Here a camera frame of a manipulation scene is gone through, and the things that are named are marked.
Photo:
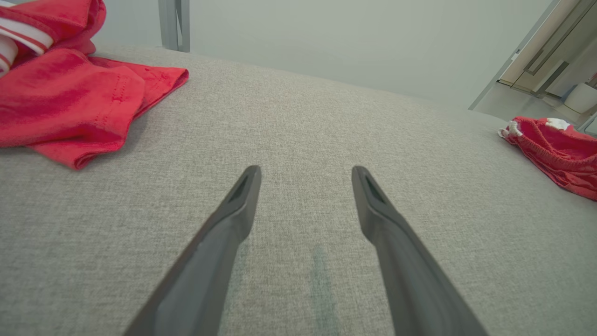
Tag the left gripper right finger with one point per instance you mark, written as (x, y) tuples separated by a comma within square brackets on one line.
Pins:
[(410, 280)]

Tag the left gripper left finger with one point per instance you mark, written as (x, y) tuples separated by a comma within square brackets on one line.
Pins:
[(210, 270)]

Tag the red shorts white stripe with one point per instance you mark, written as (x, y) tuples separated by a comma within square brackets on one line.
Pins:
[(559, 149)]

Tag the red Bulls 23 jersey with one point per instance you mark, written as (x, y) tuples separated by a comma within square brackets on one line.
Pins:
[(70, 93)]

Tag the grey fabric sofa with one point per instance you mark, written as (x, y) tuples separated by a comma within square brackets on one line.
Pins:
[(298, 140)]

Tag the white round bin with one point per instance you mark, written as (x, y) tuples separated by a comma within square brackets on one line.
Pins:
[(580, 98)]

